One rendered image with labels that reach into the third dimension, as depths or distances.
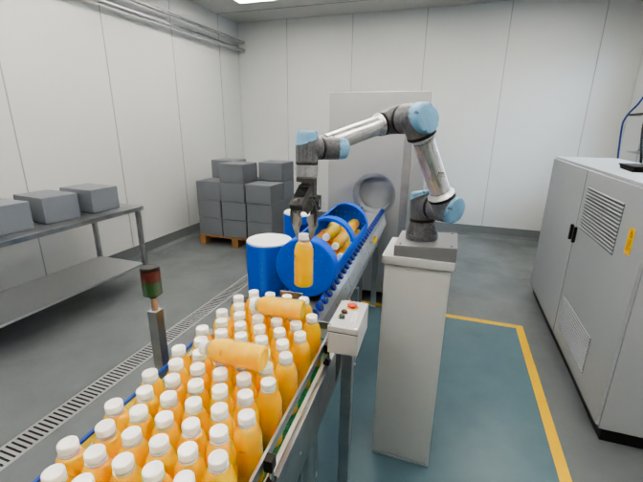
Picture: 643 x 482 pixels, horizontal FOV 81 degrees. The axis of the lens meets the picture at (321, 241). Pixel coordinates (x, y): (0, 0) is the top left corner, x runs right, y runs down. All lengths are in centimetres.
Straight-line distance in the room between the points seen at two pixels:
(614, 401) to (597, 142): 465
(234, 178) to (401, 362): 392
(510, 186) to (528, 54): 188
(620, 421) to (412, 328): 140
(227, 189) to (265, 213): 65
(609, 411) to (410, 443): 115
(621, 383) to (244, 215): 436
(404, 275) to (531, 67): 522
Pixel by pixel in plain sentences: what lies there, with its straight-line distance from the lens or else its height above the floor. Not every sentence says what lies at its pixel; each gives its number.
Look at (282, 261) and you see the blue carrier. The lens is 176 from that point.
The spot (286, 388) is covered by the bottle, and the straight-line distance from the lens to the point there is 116.
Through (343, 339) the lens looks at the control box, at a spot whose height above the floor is 106.
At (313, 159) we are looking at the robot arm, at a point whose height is 161.
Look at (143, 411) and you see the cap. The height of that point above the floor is 109.
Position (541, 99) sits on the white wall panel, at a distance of 665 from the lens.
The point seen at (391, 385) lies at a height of 45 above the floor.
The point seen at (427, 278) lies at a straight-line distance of 178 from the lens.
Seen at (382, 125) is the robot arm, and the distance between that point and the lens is 159.
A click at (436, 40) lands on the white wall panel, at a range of 668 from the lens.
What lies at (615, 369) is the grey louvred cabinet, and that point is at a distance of 267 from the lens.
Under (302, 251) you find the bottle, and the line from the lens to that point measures 130.
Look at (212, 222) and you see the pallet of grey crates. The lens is 570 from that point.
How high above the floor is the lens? 172
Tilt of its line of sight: 17 degrees down
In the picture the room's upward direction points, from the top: 1 degrees clockwise
